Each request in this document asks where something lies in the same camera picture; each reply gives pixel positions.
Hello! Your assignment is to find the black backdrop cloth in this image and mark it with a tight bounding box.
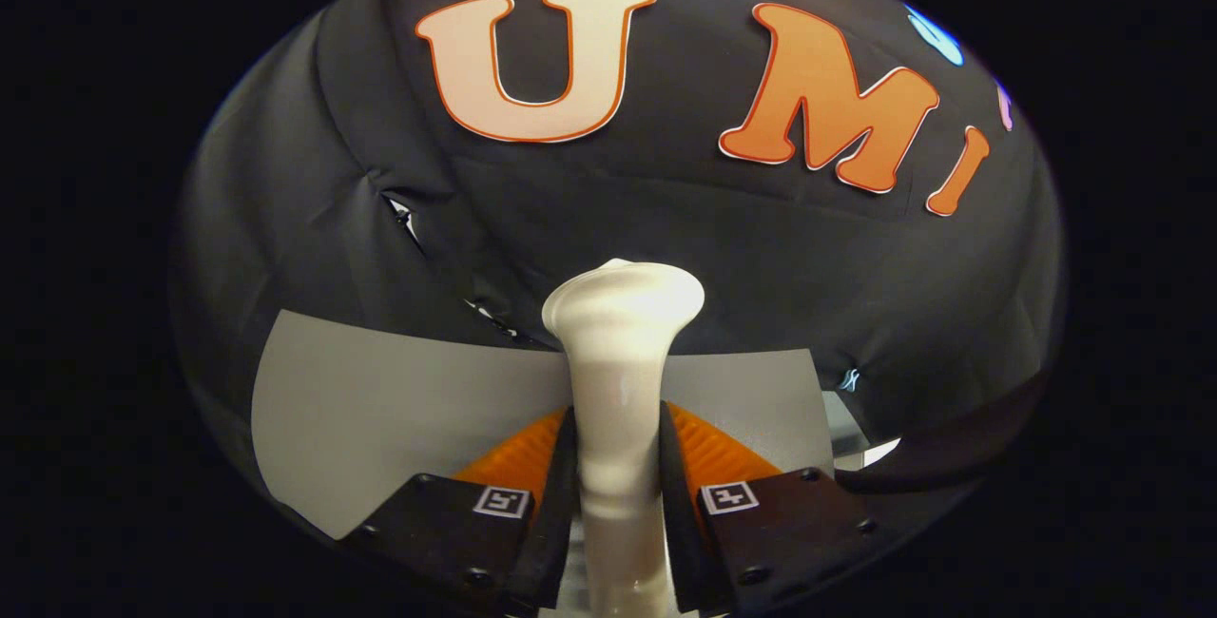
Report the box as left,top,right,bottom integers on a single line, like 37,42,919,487
176,0,1066,543

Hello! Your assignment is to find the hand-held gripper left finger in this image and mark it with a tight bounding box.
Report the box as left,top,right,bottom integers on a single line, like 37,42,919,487
344,406,579,614

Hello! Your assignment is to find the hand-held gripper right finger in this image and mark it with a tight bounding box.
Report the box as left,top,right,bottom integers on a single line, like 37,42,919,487
658,399,880,614

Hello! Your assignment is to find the grey drawer cabinet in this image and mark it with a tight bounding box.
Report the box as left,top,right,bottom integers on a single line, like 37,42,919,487
252,309,838,540

